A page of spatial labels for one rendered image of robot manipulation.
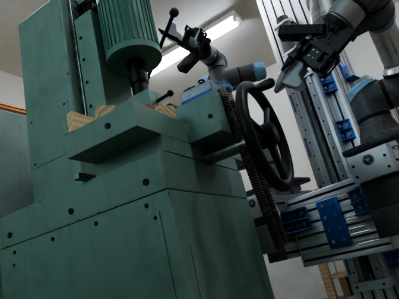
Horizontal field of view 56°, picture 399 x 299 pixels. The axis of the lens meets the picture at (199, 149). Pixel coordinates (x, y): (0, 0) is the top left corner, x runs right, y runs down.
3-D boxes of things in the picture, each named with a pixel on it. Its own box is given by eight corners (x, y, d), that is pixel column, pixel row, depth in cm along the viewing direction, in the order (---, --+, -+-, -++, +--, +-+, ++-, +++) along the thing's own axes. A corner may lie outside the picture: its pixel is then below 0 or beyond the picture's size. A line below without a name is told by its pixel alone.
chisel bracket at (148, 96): (153, 113, 108) (148, 87, 110) (116, 131, 114) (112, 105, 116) (167, 119, 114) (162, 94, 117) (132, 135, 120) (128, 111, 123)
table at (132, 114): (173, 107, 73) (167, 80, 75) (65, 159, 86) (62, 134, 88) (275, 154, 125) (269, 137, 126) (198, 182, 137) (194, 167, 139)
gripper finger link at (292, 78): (285, 99, 87) (312, 67, 85) (267, 86, 90) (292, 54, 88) (289, 103, 90) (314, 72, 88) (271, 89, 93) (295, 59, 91)
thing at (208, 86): (212, 91, 98) (208, 73, 99) (178, 108, 102) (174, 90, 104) (234, 105, 109) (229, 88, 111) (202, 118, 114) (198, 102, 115)
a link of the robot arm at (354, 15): (335, -9, 84) (341, 8, 91) (322, 8, 85) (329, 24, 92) (363, 6, 81) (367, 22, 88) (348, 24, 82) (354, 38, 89)
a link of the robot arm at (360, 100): (360, 126, 145) (348, 95, 149) (396, 113, 139) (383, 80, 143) (353, 120, 135) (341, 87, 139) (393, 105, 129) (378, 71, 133)
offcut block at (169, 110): (154, 126, 95) (151, 112, 96) (168, 126, 97) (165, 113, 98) (161, 118, 91) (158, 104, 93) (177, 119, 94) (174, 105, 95)
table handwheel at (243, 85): (305, 171, 106) (288, 204, 79) (242, 192, 114) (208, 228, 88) (266, 76, 105) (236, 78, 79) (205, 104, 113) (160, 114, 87)
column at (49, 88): (84, 197, 105) (56, -9, 127) (32, 218, 115) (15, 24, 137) (135, 200, 124) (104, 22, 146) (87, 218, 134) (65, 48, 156)
